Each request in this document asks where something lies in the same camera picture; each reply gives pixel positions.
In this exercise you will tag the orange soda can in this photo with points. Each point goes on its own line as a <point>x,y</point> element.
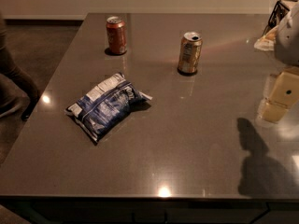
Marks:
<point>190,51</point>

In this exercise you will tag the clear plastic bag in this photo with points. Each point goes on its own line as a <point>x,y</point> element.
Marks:
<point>267,41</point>

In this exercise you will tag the blue chip bag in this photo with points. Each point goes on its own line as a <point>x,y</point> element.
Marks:
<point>105,105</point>

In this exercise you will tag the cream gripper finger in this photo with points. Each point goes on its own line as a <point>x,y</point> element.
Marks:
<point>280,93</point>

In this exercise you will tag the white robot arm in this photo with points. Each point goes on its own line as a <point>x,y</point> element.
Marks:
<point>281,35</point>

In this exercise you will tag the red soda can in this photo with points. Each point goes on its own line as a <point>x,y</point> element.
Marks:
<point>116,35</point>

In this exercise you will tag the person in dark clothes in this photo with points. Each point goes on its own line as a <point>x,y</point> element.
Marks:
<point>9,103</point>

